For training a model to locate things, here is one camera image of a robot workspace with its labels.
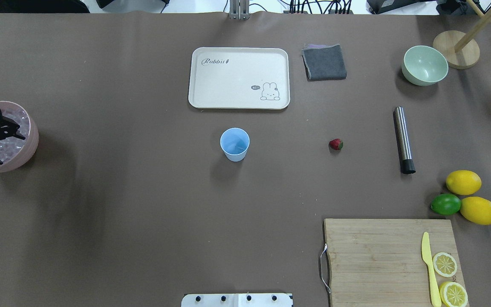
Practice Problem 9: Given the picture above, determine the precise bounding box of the clear ice cubes pile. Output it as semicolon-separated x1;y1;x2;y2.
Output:
0;107;30;169

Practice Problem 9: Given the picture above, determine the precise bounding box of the light blue cup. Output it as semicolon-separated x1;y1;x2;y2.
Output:
220;127;251;162

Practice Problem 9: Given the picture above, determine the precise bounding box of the pink bowl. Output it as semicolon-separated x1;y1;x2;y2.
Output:
0;101;39;173

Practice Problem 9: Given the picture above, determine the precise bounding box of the cream rabbit tray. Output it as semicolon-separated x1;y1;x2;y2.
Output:
188;47;290;110

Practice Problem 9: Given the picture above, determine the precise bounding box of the grey folded cloth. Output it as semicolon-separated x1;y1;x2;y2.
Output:
301;43;347;81

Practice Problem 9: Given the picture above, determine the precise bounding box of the red strawberry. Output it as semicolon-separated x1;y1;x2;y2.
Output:
329;138;344;151

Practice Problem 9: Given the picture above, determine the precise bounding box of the wooden cutting board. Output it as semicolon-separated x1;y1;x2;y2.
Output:
323;218;465;307

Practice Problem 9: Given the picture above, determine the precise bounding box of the steel muddler black tip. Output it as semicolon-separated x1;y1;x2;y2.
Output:
393;106;416;174

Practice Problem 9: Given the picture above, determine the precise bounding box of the mint green bowl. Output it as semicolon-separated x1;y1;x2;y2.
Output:
401;45;449;86

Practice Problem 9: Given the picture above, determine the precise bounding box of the yellow plastic knife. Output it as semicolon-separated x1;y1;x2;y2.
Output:
421;232;442;307

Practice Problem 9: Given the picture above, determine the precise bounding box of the green lime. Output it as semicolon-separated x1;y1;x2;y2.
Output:
430;194;462;216

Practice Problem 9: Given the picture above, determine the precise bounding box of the wooden stand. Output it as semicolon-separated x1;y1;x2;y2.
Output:
433;0;491;70

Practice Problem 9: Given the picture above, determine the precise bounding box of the yellow lemon upper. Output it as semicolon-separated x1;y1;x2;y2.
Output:
445;170;482;195

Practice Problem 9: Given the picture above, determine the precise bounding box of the yellow lemon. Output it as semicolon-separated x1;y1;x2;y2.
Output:
460;196;491;226
445;170;482;195

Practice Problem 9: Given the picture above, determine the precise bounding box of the lemon slice upper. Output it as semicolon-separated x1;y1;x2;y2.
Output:
432;252;458;278

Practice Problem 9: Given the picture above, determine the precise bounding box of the lemon slice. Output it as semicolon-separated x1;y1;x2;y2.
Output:
432;252;458;278
439;281;469;307

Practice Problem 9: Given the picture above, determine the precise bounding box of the lemon slice lower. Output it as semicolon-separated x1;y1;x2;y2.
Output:
439;281;469;307

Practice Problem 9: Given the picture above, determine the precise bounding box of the yellow lemon lower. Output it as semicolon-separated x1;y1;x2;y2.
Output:
460;196;491;226

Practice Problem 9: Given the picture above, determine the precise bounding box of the aluminium camera mount post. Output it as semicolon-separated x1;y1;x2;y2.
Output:
228;0;251;20

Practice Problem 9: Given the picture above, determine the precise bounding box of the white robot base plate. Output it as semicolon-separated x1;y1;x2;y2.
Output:
181;293;294;307

